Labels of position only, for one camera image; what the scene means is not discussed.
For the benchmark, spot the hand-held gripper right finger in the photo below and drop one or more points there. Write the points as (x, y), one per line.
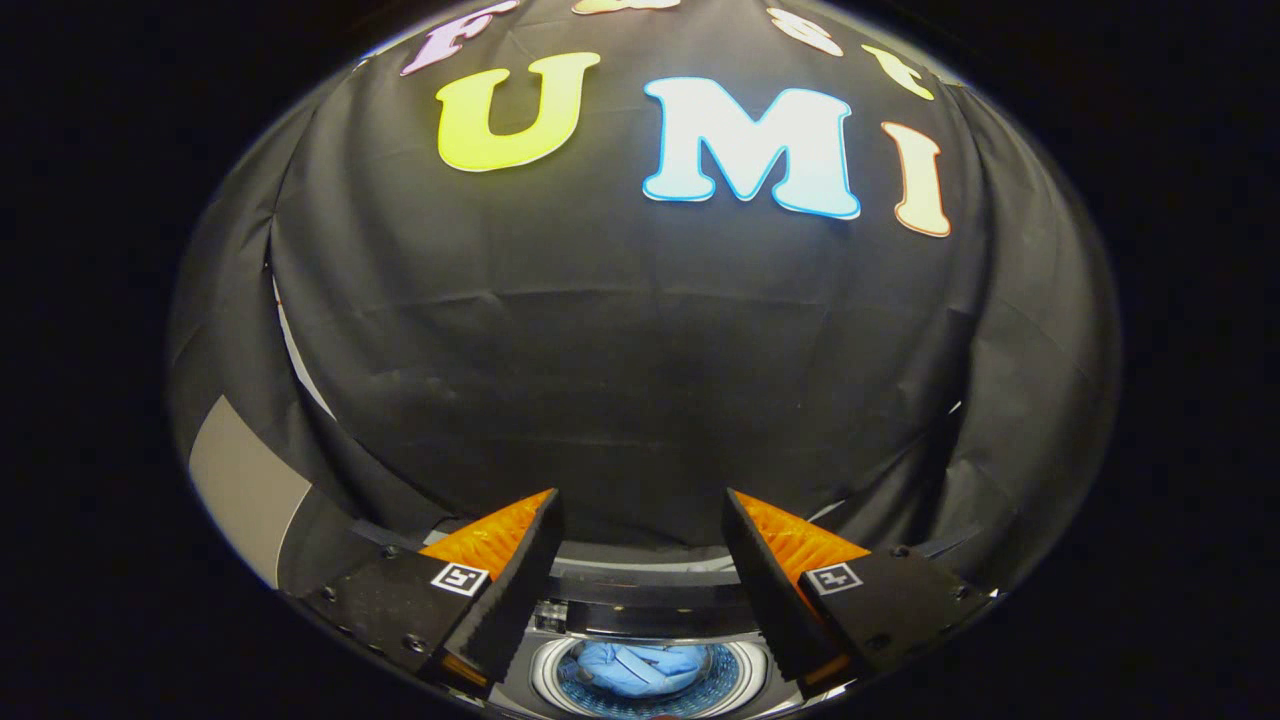
(775, 600)

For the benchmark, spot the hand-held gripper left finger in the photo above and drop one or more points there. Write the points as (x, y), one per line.
(510, 600)

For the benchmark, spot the grey washing machine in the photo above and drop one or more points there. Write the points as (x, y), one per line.
(545, 685)

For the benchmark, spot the light blue polo shirt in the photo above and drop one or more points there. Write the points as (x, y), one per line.
(640, 668)

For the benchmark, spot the black backdrop cloth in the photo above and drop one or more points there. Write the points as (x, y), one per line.
(650, 350)

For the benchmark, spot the grey and black cabinet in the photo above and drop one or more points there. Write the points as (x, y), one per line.
(245, 490)

